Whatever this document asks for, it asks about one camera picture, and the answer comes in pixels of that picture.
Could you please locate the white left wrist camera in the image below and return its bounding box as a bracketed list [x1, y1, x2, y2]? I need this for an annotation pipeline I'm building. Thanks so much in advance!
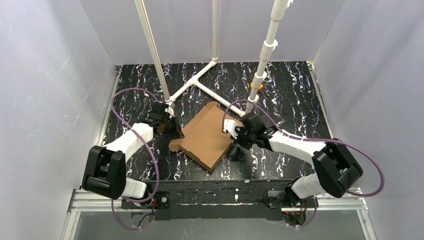
[165, 102, 175, 119]

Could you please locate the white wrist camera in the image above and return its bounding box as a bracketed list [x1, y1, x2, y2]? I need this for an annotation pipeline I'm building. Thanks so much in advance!
[221, 119, 242, 139]
[165, 102, 175, 119]

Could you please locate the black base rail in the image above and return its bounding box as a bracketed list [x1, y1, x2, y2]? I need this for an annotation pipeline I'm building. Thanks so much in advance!
[120, 178, 307, 222]

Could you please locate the white PVC pipe frame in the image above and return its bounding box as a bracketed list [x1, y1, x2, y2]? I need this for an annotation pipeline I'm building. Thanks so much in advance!
[170, 0, 293, 117]

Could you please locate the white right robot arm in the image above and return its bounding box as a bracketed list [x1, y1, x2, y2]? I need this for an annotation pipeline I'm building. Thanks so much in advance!
[222, 112, 364, 204]

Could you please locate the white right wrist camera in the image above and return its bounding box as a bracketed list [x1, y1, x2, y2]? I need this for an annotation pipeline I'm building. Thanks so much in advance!
[221, 119, 242, 139]

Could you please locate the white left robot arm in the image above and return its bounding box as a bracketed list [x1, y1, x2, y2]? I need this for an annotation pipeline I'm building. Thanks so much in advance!
[81, 102, 184, 200]

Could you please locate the brown cardboard box sheet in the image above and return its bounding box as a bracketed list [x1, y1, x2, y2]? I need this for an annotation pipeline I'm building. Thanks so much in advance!
[168, 101, 233, 172]

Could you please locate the white wooden corner post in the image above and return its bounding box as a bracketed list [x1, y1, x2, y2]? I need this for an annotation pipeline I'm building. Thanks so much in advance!
[134, 0, 172, 103]

